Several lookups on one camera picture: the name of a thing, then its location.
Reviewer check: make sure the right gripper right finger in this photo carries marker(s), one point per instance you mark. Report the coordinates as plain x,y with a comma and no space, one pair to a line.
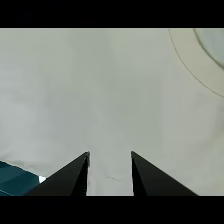
150,181

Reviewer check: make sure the white T-shirt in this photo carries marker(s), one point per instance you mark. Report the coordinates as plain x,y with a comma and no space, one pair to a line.
110,93

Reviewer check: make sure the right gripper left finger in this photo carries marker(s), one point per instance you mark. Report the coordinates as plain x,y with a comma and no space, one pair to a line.
71,180

